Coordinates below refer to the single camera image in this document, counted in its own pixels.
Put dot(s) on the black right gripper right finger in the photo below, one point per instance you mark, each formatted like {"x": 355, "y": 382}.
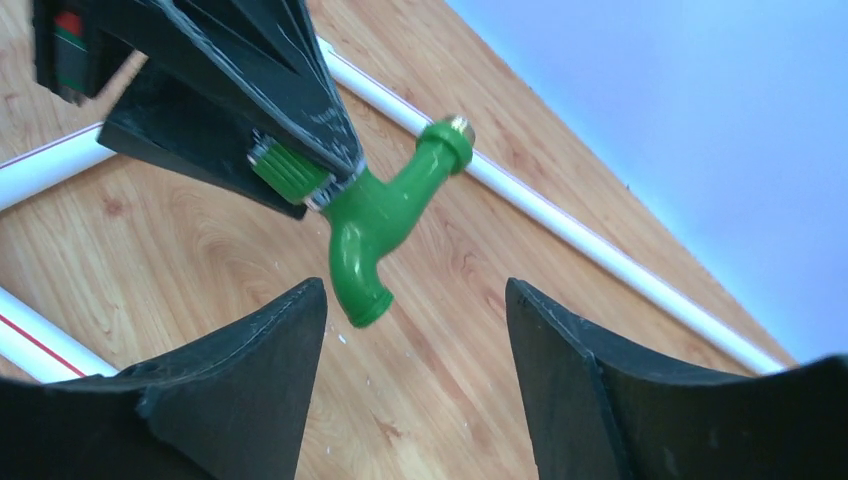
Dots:
{"x": 600, "y": 406}

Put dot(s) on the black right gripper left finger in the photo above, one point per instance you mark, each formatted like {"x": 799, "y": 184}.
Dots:
{"x": 229, "y": 405}

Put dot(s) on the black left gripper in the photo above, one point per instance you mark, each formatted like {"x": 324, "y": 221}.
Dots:
{"x": 217, "y": 72}

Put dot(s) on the green water faucet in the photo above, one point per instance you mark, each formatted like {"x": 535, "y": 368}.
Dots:
{"x": 368, "y": 218}

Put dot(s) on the white PVC pipe frame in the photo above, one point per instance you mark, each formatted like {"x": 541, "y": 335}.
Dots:
{"x": 48, "y": 354}

